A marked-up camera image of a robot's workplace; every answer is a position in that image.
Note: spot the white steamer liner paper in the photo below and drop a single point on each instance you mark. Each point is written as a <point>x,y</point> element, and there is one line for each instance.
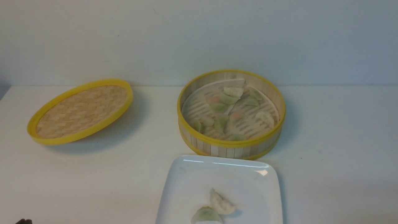
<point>195,106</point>

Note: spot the white dumpling top of steamer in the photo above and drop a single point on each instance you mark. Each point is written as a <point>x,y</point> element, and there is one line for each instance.
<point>233,91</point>

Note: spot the pink dumpling steamer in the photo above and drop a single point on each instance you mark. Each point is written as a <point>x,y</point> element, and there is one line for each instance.
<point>213,100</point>
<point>235,116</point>

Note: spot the white dumpling steamer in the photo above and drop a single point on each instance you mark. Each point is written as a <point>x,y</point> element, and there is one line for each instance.
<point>266,117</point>
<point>207,121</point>

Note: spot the white dumpling on plate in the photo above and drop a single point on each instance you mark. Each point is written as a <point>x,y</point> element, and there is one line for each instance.
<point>221,205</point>

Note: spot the pale green dumpling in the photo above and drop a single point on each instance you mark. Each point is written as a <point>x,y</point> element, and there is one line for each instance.
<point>197,126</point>

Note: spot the green dumpling steamer middle left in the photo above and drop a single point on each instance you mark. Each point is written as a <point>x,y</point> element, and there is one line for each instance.
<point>219,107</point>

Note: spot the yellow rimmed woven steamer lid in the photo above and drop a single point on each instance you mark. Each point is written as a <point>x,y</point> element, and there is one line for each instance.
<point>80,112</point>

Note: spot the pink dumpling steamer left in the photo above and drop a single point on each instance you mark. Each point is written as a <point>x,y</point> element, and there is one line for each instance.
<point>213,100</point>

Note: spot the white square plate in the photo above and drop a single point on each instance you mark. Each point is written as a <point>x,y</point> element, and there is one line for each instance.
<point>251,186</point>

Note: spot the green dumpling steamer far right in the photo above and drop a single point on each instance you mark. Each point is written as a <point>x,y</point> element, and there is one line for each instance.
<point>255,94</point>

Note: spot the green dumpling steamer lower centre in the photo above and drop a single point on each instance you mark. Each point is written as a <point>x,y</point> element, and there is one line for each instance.
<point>220,123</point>

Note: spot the white dumpling steamer lower left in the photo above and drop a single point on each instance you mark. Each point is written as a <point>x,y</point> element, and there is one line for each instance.
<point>207,121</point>

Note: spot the yellow rimmed bamboo steamer basket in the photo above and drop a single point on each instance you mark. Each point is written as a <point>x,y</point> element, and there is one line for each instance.
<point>248,149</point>

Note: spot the pink dumpling steamer centre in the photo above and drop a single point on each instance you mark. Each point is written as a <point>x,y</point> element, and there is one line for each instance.
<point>235,116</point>

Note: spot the green dumpling on plate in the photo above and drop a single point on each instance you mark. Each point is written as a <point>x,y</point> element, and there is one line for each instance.
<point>206,215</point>

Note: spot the green dumpling steamer front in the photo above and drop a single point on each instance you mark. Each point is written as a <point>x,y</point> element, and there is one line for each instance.
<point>236,137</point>

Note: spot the white dumpling steamer right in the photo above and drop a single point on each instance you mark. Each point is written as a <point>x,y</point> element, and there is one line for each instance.
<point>266,117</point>

